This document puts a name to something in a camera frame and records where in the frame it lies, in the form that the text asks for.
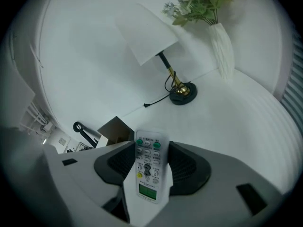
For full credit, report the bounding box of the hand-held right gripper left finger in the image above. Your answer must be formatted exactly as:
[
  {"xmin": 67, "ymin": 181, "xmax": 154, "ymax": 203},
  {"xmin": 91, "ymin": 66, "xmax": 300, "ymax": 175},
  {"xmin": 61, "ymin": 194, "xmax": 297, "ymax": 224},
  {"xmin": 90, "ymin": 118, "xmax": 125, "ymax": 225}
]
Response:
[{"xmin": 43, "ymin": 140, "xmax": 137, "ymax": 227}]

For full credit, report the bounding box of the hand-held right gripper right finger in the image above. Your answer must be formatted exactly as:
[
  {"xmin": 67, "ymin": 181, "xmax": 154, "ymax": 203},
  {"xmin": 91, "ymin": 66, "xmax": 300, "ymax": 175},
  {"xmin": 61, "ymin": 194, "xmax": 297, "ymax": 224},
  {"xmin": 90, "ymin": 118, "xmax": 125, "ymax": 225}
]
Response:
[{"xmin": 130, "ymin": 140, "xmax": 286, "ymax": 227}]

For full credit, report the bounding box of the beige box container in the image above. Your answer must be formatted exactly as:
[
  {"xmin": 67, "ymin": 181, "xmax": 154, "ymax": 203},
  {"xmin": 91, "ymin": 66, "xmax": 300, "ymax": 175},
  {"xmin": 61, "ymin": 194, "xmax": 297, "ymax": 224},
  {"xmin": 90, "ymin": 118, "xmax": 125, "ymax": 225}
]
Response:
[{"xmin": 97, "ymin": 116, "xmax": 136, "ymax": 148}]

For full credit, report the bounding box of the white remote control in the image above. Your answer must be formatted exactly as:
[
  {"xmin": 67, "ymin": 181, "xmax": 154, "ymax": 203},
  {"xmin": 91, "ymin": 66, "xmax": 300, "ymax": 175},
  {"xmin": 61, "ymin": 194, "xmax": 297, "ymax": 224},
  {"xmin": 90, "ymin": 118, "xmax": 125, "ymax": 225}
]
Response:
[{"xmin": 134, "ymin": 130, "xmax": 171, "ymax": 205}]

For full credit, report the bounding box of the white metal rack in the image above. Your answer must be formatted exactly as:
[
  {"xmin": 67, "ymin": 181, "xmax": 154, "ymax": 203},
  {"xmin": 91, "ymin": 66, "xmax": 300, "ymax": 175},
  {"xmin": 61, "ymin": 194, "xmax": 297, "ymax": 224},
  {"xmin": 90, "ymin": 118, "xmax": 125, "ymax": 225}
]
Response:
[{"xmin": 19, "ymin": 100, "xmax": 56, "ymax": 137}]

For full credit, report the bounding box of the grey window blind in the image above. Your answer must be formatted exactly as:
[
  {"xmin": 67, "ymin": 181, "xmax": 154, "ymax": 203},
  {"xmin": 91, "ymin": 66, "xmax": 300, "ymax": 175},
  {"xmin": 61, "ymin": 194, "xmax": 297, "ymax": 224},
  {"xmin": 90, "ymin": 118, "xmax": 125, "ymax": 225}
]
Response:
[{"xmin": 280, "ymin": 31, "xmax": 303, "ymax": 129}]

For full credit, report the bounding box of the white ribbed vase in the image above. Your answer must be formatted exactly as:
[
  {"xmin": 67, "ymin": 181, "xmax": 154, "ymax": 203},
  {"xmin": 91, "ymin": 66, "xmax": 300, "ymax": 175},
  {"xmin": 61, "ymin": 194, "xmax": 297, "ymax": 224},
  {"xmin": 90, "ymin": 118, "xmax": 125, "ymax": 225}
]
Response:
[{"xmin": 208, "ymin": 22, "xmax": 235, "ymax": 80}]

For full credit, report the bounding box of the white shade table lamp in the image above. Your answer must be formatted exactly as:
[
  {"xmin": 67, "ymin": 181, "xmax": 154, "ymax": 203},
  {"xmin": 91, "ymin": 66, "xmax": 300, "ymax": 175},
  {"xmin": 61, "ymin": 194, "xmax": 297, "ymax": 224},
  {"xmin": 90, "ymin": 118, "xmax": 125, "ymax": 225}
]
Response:
[{"xmin": 115, "ymin": 3, "xmax": 198, "ymax": 106}]

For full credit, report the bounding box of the artificial flower bouquet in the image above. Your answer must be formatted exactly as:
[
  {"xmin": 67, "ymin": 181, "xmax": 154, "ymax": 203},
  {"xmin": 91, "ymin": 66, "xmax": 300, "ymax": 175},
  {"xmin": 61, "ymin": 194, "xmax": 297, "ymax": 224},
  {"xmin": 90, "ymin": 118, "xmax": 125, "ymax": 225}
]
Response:
[{"xmin": 161, "ymin": 0, "xmax": 240, "ymax": 27}]

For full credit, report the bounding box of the black lamp cable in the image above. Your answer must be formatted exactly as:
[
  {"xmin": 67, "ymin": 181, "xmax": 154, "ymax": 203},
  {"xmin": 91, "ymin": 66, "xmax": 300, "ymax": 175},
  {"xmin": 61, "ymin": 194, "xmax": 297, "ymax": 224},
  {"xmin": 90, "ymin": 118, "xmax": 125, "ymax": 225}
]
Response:
[{"xmin": 143, "ymin": 94, "xmax": 171, "ymax": 109}]

